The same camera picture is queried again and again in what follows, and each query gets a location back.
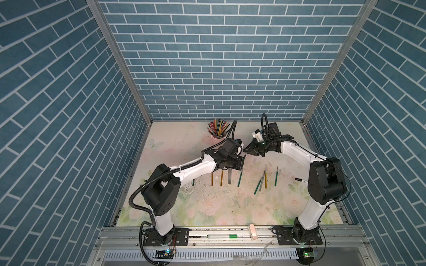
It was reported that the dark green carving knife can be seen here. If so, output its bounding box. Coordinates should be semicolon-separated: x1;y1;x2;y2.
254;179;262;195

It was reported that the green knife row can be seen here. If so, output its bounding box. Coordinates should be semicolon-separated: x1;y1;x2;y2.
237;170;243;187

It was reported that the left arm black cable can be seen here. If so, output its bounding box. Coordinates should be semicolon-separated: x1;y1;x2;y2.
128;119;237;266

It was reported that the beige eraser on rail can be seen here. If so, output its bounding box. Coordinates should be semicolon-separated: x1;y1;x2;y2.
248;223;258;241

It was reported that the pink cup of coloured pencils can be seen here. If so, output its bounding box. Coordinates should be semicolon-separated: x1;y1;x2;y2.
207;119;230;139

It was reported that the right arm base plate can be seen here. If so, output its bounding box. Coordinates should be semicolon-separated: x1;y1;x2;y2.
271;226;323;246

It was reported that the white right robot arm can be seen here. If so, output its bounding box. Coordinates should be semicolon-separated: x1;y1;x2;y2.
244;123;347;231

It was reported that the green marker on rail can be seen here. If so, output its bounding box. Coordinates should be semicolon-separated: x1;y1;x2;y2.
207;234;238;239

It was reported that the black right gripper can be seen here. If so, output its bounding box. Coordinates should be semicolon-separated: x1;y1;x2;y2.
244;139;271;157

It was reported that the aluminium corner frame post left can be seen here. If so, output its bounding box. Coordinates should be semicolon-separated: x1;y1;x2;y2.
87;0;152;126

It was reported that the yellow carving knife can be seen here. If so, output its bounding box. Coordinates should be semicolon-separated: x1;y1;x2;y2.
264;170;267;189

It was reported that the aluminium corner frame post right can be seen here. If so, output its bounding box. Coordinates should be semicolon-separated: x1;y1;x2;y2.
301;0;378;125

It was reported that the aluminium front rail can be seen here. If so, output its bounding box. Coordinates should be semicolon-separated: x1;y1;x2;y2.
88;225;379;266

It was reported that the aluminium corner frame post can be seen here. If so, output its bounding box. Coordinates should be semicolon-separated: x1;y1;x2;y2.
87;0;152;126
301;0;378;125

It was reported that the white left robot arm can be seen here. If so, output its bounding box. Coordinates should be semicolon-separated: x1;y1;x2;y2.
140;139;244;237

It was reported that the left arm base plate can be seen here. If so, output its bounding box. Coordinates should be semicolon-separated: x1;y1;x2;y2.
142;228;190;247

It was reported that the silver carving knife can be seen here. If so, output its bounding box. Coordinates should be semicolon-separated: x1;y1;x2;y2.
258;172;266;192

